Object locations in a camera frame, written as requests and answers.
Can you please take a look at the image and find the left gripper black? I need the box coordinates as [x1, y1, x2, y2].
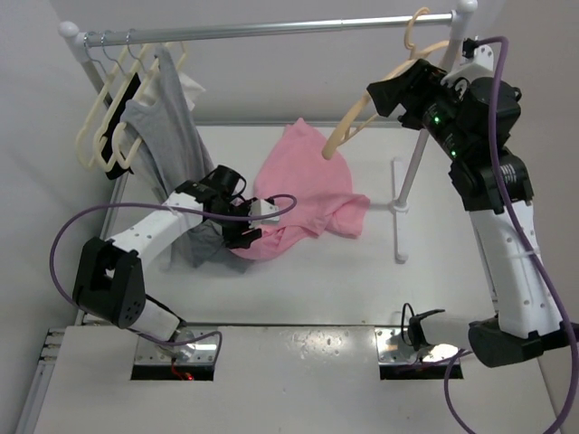
[209, 197, 261, 249]

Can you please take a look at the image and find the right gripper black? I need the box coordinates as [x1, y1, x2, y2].
[369, 59, 470, 161]

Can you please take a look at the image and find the beige plastic hanger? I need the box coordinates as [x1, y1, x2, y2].
[320, 5, 452, 161]

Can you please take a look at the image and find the pink t shirt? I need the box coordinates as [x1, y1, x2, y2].
[233, 118, 370, 260]

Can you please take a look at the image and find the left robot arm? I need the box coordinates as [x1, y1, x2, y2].
[72, 165, 261, 343]

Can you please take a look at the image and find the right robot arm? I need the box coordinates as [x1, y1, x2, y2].
[367, 60, 578, 367]

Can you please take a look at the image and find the grey t shirt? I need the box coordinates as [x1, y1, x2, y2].
[121, 46, 252, 273]

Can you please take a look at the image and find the white cloth on hanger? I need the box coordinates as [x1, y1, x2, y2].
[178, 72, 206, 111]

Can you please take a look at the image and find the cream hanger middle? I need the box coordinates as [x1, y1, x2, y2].
[93, 28, 141, 173]

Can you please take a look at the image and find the cream hanger outer left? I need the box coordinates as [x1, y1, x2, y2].
[74, 32, 119, 170]

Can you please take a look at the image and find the cream hanger with grey shirt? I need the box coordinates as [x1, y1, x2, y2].
[111, 29, 158, 170]

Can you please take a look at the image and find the cream hanger far right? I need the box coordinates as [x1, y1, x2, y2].
[162, 41, 188, 72]

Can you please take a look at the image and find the white clothes rack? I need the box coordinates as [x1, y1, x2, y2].
[58, 0, 479, 265]

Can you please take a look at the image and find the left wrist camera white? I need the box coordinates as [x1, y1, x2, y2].
[249, 199, 280, 227]

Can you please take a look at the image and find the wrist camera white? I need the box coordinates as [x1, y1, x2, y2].
[440, 39, 494, 89]
[249, 199, 280, 227]

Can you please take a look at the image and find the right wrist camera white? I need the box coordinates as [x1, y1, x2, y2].
[440, 39, 494, 89]

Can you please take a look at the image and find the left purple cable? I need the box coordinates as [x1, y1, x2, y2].
[48, 193, 298, 359]

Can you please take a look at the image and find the purple cable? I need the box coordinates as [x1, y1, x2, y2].
[48, 193, 298, 359]
[442, 35, 579, 434]

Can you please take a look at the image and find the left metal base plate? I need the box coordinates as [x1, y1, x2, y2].
[134, 326, 223, 367]

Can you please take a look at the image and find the metal base plate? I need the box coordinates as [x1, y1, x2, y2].
[375, 327, 459, 367]
[134, 326, 223, 367]

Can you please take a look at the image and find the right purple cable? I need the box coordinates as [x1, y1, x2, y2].
[442, 35, 579, 434]

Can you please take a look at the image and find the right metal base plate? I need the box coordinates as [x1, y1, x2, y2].
[375, 327, 459, 367]

